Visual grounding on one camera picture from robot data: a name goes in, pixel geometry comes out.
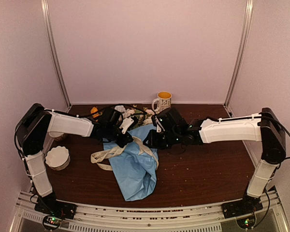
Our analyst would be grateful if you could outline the aluminium corner post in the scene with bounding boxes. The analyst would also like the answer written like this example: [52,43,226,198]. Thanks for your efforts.
[41,0,71,108]
[224,0,254,109]

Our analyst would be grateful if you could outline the right aluminium corner post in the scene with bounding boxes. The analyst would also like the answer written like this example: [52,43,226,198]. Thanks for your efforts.
[224,0,254,109]

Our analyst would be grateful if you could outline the blue fake flower stems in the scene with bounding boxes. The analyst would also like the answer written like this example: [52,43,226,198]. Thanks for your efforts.
[115,105,135,118]

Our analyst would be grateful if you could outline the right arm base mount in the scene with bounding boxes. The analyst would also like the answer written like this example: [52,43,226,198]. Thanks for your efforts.
[221,196,263,218]

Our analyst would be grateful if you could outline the front aluminium rail base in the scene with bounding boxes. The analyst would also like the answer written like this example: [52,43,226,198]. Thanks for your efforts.
[8,190,290,232]

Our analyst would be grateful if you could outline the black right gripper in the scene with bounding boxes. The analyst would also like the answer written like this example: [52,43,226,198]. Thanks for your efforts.
[143,130,180,150]

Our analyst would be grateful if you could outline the white scalloped dish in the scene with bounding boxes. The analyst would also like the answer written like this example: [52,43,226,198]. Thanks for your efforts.
[45,146,71,171]

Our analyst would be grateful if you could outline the orange fake flower stem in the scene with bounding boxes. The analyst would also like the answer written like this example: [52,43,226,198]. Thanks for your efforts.
[90,107,100,118]

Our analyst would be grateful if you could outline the blue wrapping paper sheet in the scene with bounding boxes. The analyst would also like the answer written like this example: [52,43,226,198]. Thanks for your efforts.
[103,124,159,202]

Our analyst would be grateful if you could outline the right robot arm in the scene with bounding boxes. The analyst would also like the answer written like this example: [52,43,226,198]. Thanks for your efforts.
[144,107,286,214]

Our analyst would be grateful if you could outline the floral ceramic mug yellow inside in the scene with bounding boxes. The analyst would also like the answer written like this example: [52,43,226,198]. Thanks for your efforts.
[151,91,172,113]

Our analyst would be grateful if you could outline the left aluminium corner post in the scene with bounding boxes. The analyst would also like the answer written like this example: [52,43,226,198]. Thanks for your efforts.
[41,0,71,108]

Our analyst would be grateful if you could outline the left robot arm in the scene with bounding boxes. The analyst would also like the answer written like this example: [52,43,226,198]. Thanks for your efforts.
[14,103,138,215]

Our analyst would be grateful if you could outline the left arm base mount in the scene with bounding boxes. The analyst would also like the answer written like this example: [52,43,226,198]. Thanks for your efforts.
[34,198,77,219]

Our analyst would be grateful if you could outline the cream ribbon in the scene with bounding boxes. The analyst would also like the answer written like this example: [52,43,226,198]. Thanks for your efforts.
[90,136,159,171]

